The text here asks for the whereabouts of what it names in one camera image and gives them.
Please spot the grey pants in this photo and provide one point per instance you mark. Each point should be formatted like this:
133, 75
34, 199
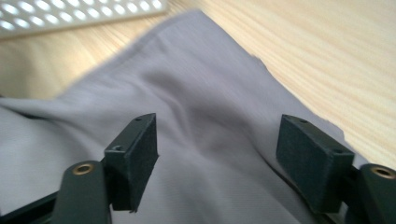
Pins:
202, 109

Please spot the white plastic basket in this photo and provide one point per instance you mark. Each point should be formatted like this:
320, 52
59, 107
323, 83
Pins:
62, 15

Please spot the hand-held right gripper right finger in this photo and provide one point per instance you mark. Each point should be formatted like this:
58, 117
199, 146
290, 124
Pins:
314, 168

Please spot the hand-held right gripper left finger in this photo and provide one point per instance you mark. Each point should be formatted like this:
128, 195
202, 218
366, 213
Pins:
130, 174

